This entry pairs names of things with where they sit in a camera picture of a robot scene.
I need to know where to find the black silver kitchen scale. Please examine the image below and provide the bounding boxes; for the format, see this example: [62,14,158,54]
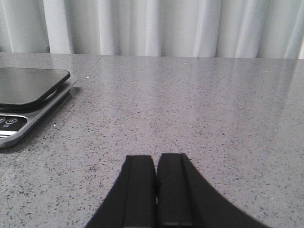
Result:
[0,67,76,148]

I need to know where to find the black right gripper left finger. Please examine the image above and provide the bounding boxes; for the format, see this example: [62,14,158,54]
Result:
[86,155,156,228]

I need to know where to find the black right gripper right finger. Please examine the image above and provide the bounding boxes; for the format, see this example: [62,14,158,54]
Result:
[157,153,265,228]

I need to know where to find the white pleated curtain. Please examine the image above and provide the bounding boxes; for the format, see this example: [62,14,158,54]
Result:
[0,0,304,59]

